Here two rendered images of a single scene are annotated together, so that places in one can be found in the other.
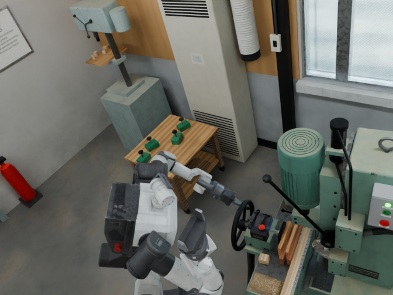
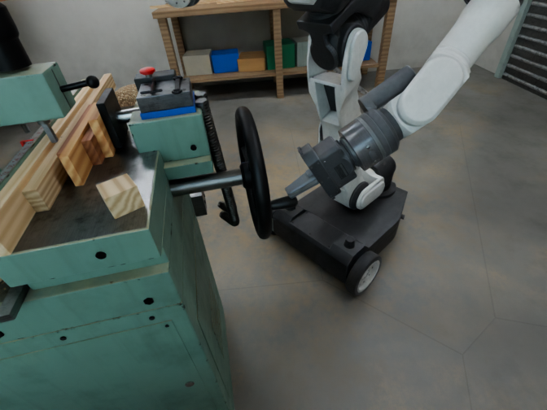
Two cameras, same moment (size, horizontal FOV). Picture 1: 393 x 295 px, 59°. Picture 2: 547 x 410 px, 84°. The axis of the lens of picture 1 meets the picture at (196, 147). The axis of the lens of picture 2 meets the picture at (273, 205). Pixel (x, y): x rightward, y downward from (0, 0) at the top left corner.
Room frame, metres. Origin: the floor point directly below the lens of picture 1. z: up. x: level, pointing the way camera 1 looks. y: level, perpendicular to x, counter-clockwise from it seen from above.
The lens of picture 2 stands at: (1.56, -0.52, 1.18)
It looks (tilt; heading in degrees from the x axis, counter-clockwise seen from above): 39 degrees down; 131
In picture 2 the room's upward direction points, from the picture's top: 4 degrees counter-clockwise
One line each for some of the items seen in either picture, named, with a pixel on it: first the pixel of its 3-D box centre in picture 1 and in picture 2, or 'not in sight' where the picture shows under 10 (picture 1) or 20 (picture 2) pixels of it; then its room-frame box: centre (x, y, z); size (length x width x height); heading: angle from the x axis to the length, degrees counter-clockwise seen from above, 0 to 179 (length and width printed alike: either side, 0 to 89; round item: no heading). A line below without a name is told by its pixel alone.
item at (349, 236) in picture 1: (349, 232); not in sight; (0.69, -0.45, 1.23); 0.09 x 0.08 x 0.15; 51
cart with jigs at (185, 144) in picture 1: (177, 159); not in sight; (2.41, 0.20, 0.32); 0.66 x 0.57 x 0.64; 131
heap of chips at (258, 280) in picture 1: (265, 283); (135, 92); (0.75, -0.11, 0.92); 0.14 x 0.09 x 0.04; 51
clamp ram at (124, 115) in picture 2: (276, 232); (129, 115); (0.96, -0.24, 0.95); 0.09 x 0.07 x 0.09; 141
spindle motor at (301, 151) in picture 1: (302, 170); not in sight; (0.95, -0.38, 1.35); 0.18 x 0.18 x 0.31
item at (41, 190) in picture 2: (295, 259); (85, 120); (0.82, -0.28, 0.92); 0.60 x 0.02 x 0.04; 141
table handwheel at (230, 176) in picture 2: (256, 228); (218, 180); (1.11, -0.18, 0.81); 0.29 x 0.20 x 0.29; 141
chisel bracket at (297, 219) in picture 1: (308, 218); (17, 99); (0.93, -0.40, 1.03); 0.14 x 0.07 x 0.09; 51
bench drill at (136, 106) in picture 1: (128, 81); not in sight; (3.23, 0.45, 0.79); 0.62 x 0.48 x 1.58; 43
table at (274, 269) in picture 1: (279, 242); (137, 151); (0.96, -0.25, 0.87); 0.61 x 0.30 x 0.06; 141
